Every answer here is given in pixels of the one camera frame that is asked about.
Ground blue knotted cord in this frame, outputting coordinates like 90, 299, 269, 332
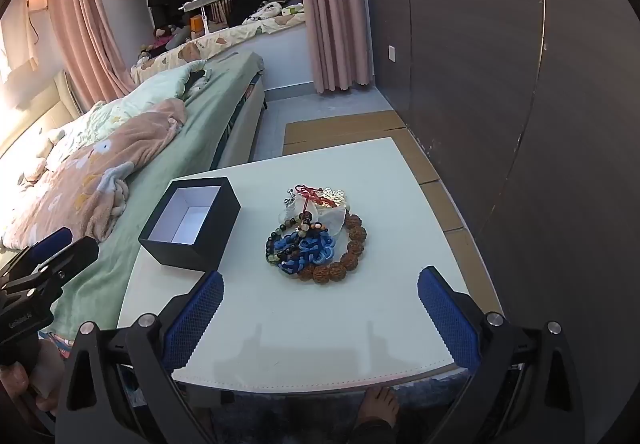
272, 230, 341, 277

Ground brown bead bracelet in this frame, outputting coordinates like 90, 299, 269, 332
292, 213, 368, 282

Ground person's left hand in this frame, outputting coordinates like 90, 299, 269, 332
0, 341, 63, 417

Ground printed window seat cushion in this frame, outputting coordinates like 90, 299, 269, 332
131, 4, 307, 82

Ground pink fleece blanket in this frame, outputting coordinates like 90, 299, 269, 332
0, 97, 188, 250

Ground gold ornament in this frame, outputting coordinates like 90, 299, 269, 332
320, 187, 353, 207

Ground green bed sheet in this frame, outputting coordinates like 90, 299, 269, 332
50, 49, 266, 340

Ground black gift box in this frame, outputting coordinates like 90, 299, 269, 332
138, 177, 242, 273

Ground red cord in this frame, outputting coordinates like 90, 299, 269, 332
294, 183, 323, 212

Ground person's foot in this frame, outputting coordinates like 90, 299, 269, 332
357, 385, 401, 430

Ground white pouch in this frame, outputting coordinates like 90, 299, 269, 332
295, 201, 348, 230

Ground white hanging cloth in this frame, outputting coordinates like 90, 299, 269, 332
0, 0, 40, 85

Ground cardboard sheet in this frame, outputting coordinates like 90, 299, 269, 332
282, 110, 503, 315

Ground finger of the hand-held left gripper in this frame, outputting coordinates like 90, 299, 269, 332
20, 227, 73, 270
30, 235, 100, 295

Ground bed frame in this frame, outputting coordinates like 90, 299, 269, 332
210, 69, 268, 170

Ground pink curtain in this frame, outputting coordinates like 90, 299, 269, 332
45, 0, 136, 102
291, 0, 373, 95

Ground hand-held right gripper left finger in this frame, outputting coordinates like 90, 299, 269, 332
55, 269, 226, 444

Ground white rack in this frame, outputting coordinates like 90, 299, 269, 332
177, 0, 236, 35

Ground dark wardrobe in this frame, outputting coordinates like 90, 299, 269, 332
360, 0, 640, 375

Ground dark bead bracelet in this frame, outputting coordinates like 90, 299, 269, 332
264, 219, 313, 270

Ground light green quilt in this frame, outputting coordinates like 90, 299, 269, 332
42, 59, 211, 165

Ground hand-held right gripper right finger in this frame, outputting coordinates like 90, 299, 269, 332
417, 265, 586, 444

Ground beige headboard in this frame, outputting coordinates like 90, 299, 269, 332
0, 69, 83, 155

